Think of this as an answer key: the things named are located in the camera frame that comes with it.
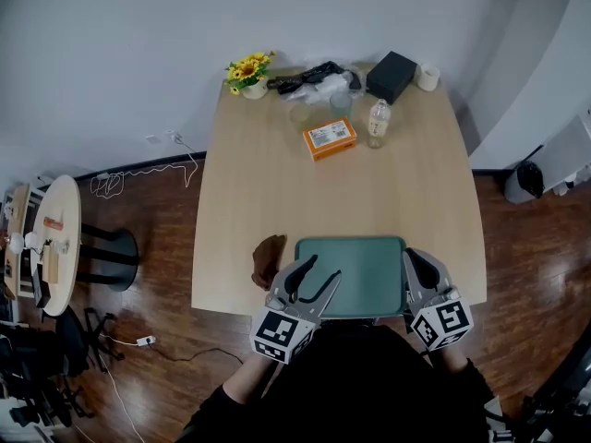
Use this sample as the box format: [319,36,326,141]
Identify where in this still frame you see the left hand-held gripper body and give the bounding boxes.
[248,287,323,365]

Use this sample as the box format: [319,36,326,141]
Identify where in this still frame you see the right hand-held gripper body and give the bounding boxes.
[404,286,475,353]

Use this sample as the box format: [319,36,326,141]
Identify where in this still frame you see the brown cloth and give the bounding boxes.
[251,233,288,291]

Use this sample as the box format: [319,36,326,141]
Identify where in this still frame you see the green tray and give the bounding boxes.
[294,235,408,318]

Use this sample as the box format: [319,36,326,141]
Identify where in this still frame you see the person's right forearm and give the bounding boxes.
[428,346,470,377]

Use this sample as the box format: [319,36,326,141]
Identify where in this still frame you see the person's left forearm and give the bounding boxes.
[221,355,278,405]

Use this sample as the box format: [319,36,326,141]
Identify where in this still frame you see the person's black clothing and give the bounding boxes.
[177,323,495,443]

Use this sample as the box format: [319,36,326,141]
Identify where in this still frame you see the grey bin with black bag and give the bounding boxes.
[503,160,546,205]

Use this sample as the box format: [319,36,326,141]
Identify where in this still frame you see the orange cardboard box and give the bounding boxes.
[302,116,358,162]

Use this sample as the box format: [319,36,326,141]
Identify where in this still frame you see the black equipment rack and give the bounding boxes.
[521,339,591,443]

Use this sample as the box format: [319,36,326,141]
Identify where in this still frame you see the clear plastic bottle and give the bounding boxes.
[367,98,392,150]

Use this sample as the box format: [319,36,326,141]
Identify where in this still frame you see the white cabinet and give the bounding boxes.
[537,108,591,193]

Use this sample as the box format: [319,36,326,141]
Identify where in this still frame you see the clear plastic bag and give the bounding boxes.
[276,57,368,105]

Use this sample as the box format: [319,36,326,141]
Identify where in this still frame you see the white tape roll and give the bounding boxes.
[415,64,440,92]

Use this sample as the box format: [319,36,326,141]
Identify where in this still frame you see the black box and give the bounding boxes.
[366,51,418,105]

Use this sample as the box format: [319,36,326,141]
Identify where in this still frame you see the potted artificial sunflowers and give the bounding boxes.
[224,51,277,101]

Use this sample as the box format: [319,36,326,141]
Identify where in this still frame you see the black office chair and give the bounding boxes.
[0,306,126,428]

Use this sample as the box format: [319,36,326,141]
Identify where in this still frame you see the wooden block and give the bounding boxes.
[41,246,60,285]

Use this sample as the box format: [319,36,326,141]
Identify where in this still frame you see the round wooden side table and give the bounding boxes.
[30,174,82,317]

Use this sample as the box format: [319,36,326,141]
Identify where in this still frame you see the black floor cable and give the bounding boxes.
[147,341,245,366]

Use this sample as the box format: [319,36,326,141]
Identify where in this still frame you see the white power strip cable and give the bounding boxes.
[99,334,145,443]

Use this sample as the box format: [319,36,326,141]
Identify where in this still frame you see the black pedestal base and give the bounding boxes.
[76,222,139,293]

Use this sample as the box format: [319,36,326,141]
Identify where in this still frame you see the white coiled cable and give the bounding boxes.
[90,138,199,200]

